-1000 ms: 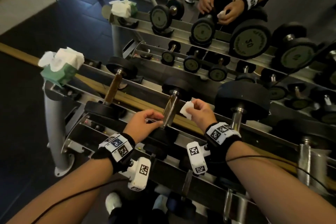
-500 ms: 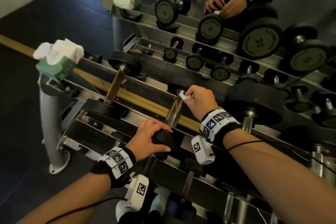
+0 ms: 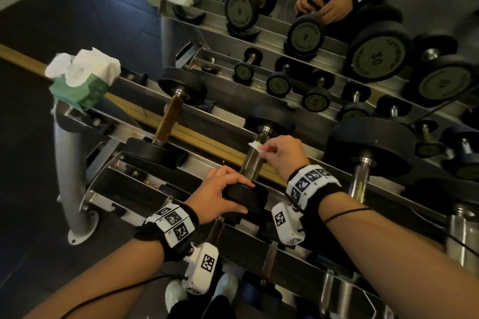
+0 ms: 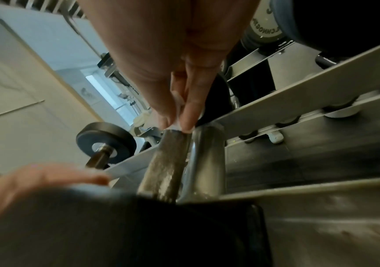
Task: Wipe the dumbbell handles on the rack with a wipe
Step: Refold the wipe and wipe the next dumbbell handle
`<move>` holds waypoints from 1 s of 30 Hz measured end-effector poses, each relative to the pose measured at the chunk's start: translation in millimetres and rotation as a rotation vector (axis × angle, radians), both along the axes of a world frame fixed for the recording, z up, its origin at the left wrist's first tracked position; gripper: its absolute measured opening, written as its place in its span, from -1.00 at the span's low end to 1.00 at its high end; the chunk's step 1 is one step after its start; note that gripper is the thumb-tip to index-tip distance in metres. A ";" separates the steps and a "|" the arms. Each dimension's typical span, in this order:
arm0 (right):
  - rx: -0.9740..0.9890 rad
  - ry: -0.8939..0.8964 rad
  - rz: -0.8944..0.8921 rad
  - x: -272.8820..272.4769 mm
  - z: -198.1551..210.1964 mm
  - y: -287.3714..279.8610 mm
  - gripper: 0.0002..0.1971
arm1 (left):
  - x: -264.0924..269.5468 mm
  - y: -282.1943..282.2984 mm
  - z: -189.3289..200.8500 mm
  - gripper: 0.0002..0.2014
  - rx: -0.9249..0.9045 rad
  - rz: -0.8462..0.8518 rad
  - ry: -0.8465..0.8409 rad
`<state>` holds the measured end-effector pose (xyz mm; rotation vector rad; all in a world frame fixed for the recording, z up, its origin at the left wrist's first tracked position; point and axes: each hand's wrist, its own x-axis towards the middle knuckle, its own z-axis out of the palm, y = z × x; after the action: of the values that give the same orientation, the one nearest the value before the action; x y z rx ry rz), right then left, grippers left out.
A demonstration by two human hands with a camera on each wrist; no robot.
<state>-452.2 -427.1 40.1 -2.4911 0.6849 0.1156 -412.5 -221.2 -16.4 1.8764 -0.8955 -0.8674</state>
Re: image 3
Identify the person's left hand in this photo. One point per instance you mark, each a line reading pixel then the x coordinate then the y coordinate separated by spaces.
pixel 209 195

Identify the person's right hand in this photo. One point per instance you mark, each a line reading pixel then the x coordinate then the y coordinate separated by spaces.
pixel 286 156

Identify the person's right fingers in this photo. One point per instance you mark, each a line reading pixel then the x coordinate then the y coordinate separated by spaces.
pixel 268 150

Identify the person's left thumb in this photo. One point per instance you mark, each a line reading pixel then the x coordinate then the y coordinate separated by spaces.
pixel 234 207

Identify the small white tissue piece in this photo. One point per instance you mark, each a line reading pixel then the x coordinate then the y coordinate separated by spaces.
pixel 256 146

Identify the person's left forearm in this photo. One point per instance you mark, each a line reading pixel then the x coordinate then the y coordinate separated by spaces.
pixel 101 281

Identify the person's right forearm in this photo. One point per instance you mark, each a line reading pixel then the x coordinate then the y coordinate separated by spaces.
pixel 393 255

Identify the right marker wristband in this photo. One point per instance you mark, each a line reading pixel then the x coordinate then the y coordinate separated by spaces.
pixel 310 182

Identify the marker wristband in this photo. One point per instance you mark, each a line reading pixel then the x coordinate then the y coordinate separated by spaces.
pixel 310 182
pixel 174 225

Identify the wooden baseboard strip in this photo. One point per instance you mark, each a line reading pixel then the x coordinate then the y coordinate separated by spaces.
pixel 209 145

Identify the left marker wristband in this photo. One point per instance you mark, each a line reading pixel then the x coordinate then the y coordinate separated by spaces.
pixel 174 225

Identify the person's right white shoe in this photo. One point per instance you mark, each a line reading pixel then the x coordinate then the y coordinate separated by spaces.
pixel 227 287

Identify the person's white shoe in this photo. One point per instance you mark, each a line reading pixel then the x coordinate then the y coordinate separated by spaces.
pixel 175 294
pixel 227 287

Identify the person's dark trousers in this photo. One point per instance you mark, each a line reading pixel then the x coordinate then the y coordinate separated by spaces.
pixel 202 307

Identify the person's left white shoe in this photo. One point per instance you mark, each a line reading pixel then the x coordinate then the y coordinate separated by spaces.
pixel 175 294

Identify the large black dumbbell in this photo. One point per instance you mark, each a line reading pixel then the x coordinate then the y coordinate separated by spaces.
pixel 374 139

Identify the grey metal dumbbell rack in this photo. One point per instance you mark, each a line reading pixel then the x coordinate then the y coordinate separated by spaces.
pixel 71 180

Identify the green tissue box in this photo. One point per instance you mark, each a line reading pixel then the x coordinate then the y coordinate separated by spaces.
pixel 88 92

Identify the white tissues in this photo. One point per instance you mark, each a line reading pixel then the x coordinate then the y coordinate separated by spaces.
pixel 93 64

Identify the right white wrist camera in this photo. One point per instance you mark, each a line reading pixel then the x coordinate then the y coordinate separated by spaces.
pixel 286 223

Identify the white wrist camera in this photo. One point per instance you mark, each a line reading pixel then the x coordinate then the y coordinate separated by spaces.
pixel 286 223
pixel 200 268

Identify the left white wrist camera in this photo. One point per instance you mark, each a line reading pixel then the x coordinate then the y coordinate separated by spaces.
pixel 200 268

